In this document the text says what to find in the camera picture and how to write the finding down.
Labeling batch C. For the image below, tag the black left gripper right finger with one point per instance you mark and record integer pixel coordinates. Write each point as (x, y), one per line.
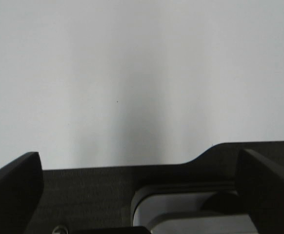
(260, 184)

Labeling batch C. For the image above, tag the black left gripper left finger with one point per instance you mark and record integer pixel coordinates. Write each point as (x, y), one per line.
(21, 187)

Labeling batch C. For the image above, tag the silver arm base mount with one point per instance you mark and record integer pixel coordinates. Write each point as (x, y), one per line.
(195, 208)

